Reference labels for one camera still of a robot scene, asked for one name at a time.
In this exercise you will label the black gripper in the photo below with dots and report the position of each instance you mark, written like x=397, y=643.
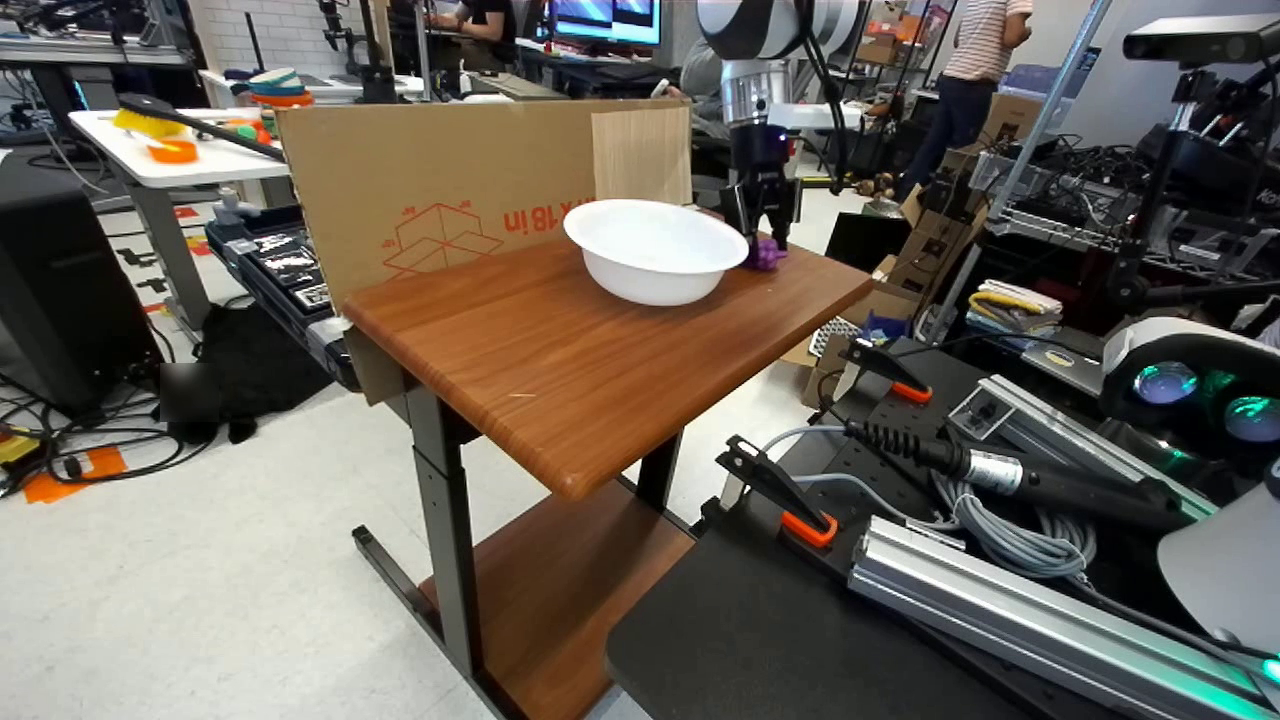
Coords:
x=763, y=175

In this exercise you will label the small purple object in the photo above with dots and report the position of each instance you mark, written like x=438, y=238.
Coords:
x=765, y=252

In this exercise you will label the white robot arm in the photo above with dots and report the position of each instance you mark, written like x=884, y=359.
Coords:
x=774, y=85

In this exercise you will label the white robot base green lights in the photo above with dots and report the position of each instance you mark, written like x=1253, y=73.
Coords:
x=1210, y=389

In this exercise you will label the white plastic bowl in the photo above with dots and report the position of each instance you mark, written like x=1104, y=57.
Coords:
x=652, y=252

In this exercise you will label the open cardboard box tools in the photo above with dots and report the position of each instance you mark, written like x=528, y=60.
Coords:
x=938, y=238

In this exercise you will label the black clamp orange tip rear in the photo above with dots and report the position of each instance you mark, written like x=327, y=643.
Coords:
x=903, y=380

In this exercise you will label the black clamp orange tip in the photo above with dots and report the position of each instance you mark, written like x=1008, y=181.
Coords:
x=903, y=380
x=759, y=475

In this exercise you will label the computer monitor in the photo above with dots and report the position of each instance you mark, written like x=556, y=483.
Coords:
x=608, y=21

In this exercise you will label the wooden side table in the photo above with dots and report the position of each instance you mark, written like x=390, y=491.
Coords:
x=545, y=427

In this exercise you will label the black clamp orange tip front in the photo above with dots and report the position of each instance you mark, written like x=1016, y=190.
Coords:
x=759, y=475

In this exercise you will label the standing person pink shirt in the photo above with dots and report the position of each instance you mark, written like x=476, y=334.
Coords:
x=982, y=51

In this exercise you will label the brown cardboard box panel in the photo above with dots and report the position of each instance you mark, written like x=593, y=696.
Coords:
x=397, y=190

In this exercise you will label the black backpack on floor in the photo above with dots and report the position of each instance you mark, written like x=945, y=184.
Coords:
x=246, y=370

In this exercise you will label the white work table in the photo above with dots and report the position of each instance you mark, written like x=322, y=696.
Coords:
x=158, y=184

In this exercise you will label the black cabinet left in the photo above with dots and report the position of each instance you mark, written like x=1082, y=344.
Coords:
x=66, y=303

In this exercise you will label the black camera on stand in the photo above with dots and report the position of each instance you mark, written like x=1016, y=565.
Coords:
x=1205, y=39

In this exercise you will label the silver aluminium extrusion rail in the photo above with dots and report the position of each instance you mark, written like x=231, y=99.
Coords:
x=1051, y=632

